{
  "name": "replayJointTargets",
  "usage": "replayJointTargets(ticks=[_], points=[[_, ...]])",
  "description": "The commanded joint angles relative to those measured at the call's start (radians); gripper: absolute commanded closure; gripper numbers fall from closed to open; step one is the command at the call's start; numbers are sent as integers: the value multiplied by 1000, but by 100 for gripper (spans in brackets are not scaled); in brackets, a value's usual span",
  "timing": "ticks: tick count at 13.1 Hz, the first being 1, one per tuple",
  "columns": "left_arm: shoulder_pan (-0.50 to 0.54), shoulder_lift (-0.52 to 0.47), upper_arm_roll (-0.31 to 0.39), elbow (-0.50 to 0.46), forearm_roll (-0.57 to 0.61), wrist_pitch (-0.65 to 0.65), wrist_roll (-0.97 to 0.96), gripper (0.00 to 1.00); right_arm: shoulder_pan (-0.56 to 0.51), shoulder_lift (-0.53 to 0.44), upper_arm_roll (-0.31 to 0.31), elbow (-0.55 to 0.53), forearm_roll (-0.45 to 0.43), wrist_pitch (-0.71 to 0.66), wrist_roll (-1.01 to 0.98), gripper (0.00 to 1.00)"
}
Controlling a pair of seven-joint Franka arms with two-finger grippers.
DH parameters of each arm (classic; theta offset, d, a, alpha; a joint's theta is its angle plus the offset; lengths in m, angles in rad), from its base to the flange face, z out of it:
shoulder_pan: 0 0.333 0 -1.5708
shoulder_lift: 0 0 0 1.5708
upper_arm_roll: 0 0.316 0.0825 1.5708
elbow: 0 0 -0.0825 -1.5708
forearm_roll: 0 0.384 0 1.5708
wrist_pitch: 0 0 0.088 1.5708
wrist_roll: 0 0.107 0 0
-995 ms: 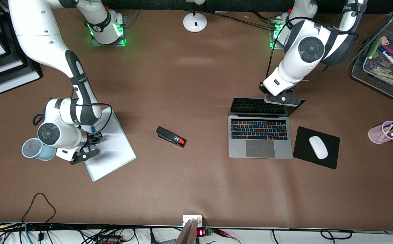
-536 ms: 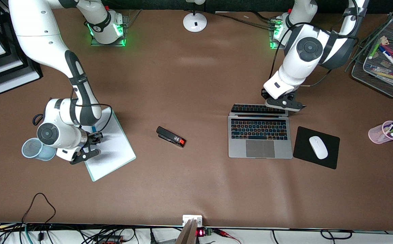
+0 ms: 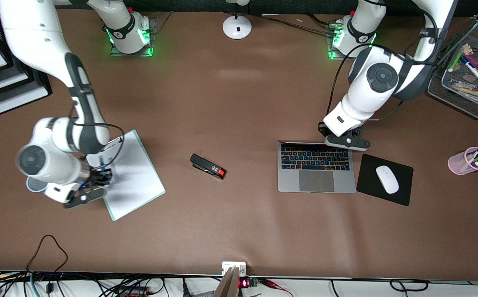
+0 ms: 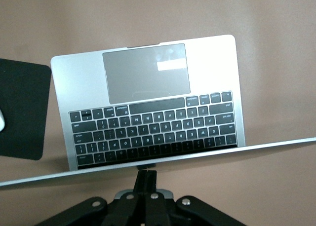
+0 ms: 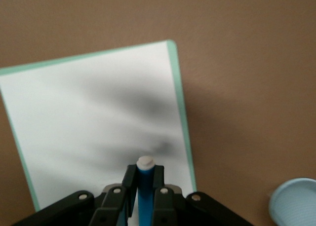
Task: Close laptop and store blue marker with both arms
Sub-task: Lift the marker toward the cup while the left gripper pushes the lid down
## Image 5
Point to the blue marker with white cap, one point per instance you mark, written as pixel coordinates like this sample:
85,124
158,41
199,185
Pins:
145,199

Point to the white paper sheet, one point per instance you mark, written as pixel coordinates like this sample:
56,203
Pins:
74,112

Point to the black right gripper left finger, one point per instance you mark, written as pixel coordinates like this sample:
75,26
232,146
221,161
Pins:
108,208

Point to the light blue mesh cup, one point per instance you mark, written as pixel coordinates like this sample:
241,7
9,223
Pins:
296,201

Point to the mint green clipboard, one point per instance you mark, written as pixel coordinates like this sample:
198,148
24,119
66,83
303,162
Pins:
175,83

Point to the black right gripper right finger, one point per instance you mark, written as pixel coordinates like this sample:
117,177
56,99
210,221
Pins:
168,208

